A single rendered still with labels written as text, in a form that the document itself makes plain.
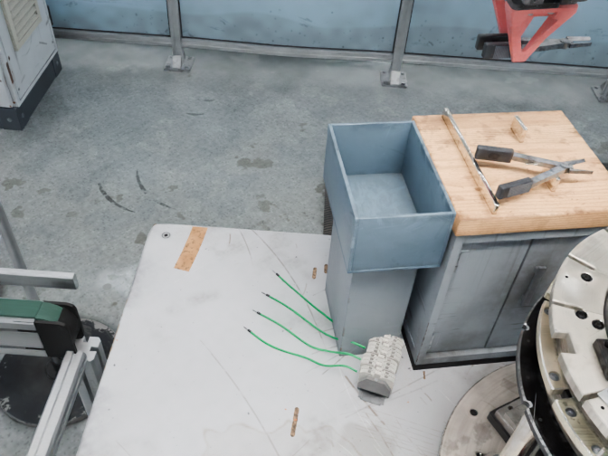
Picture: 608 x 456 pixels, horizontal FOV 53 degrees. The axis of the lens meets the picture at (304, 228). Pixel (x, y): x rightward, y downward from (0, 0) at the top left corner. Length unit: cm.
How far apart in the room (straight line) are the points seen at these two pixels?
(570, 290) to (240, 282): 51
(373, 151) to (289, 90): 205
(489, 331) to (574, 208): 22
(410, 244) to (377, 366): 20
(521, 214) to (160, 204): 170
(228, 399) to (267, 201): 147
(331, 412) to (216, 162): 170
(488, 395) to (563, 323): 31
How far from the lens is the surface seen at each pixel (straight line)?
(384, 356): 83
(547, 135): 82
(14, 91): 264
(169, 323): 90
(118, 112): 272
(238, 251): 98
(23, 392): 183
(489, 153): 71
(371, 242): 66
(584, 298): 58
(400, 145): 79
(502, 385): 87
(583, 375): 53
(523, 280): 79
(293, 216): 217
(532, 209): 69
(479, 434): 82
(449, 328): 82
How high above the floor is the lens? 149
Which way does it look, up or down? 44 degrees down
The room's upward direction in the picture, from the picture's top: 4 degrees clockwise
